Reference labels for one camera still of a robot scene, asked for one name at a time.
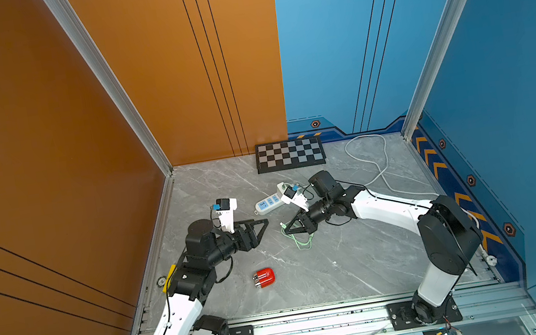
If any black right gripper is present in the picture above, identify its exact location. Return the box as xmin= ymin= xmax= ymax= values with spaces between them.
xmin=279 ymin=197 xmax=336 ymax=238

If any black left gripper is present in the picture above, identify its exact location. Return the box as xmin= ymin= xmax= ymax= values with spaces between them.
xmin=201 ymin=216 xmax=273 ymax=272

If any green usb charging cable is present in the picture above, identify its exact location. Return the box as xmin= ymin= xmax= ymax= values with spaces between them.
xmin=273 ymin=181 xmax=317 ymax=255

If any white blue power strip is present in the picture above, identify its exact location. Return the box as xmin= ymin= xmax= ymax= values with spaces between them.
xmin=255 ymin=193 xmax=284 ymax=216

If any white usb charger adapter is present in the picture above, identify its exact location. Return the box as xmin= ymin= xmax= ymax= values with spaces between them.
xmin=277 ymin=182 xmax=293 ymax=196

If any red electric shaver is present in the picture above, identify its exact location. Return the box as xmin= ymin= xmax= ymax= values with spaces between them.
xmin=253 ymin=267 xmax=276 ymax=288

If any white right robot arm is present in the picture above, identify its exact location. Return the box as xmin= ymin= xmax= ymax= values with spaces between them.
xmin=281 ymin=170 xmax=483 ymax=326

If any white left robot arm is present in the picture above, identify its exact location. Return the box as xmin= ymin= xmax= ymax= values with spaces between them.
xmin=153 ymin=218 xmax=269 ymax=335

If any black grey checkerboard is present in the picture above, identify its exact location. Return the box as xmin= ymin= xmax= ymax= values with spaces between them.
xmin=255 ymin=136 xmax=326 ymax=174

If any round metal floor fitting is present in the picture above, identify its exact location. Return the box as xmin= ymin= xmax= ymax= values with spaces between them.
xmin=157 ymin=276 xmax=167 ymax=287

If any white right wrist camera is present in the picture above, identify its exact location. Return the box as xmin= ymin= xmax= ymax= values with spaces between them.
xmin=279 ymin=184 xmax=310 ymax=212

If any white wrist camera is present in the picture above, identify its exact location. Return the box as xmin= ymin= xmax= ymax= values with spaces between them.
xmin=279 ymin=184 xmax=310 ymax=212
xmin=213 ymin=198 xmax=238 ymax=234

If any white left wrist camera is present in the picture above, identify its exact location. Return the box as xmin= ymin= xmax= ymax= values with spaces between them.
xmin=213 ymin=198 xmax=238 ymax=234

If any white power strip cord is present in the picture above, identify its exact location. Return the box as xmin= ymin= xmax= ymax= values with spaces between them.
xmin=342 ymin=118 xmax=490 ymax=276

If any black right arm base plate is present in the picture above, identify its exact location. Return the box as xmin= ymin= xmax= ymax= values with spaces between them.
xmin=385 ymin=295 xmax=463 ymax=331

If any aluminium corner post left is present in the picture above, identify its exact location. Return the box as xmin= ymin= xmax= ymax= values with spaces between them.
xmin=43 ymin=0 xmax=173 ymax=177

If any aluminium corner post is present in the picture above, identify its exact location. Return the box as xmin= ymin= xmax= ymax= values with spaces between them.
xmin=401 ymin=0 xmax=468 ymax=141
xmin=43 ymin=0 xmax=173 ymax=177

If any aluminium corner post right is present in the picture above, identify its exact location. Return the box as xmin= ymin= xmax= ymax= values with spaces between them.
xmin=401 ymin=0 xmax=468 ymax=141

